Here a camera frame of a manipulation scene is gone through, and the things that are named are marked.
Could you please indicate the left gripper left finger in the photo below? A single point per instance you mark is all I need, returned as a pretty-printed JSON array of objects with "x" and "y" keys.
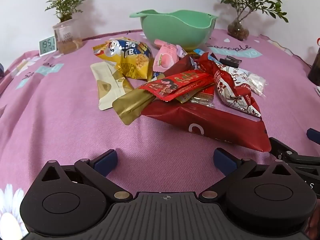
[{"x": 67, "y": 200}]

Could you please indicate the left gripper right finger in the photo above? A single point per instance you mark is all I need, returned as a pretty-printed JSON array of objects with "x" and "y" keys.
[{"x": 260, "y": 197}]

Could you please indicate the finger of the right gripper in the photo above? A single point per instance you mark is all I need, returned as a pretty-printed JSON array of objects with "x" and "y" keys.
[
  {"x": 287, "y": 154},
  {"x": 313, "y": 135}
]

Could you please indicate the large dark red bag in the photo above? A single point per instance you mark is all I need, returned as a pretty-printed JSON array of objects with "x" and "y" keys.
[{"x": 211, "y": 123}]

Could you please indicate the red white patterned snack bag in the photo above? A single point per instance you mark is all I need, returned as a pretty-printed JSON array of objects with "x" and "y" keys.
[{"x": 232, "y": 85}]

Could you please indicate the black chocolate bar packet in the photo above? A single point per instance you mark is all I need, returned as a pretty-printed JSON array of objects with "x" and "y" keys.
[{"x": 231, "y": 61}]

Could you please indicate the gold foil snack packet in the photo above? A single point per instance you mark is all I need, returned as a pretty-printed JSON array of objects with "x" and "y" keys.
[{"x": 129, "y": 106}]

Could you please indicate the cream white snack packet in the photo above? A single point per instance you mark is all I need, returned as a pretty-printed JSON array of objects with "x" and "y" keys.
[{"x": 110, "y": 82}]

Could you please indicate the red cartoon snack packet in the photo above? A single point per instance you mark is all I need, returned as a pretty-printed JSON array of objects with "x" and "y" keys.
[{"x": 171, "y": 87}]

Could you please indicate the pink peach candy packet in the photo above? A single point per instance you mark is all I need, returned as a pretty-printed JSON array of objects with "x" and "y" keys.
[{"x": 166, "y": 57}]

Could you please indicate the yellow blue chip bag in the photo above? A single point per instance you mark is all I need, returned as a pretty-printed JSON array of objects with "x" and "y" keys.
[{"x": 133, "y": 59}]

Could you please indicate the dark bottle at right edge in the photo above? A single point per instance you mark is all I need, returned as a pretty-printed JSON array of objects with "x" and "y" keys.
[{"x": 314, "y": 74}]

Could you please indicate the pink printed tablecloth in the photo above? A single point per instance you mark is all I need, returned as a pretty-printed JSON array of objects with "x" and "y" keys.
[{"x": 50, "y": 111}]

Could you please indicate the green plastic bowl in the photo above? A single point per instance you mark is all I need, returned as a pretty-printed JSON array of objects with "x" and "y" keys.
[{"x": 189, "y": 29}]

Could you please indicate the white digital clock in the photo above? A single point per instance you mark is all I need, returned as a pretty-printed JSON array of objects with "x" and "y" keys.
[{"x": 47, "y": 46}]

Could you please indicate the small plant in white cup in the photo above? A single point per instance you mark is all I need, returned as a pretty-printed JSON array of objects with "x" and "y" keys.
[{"x": 67, "y": 32}]

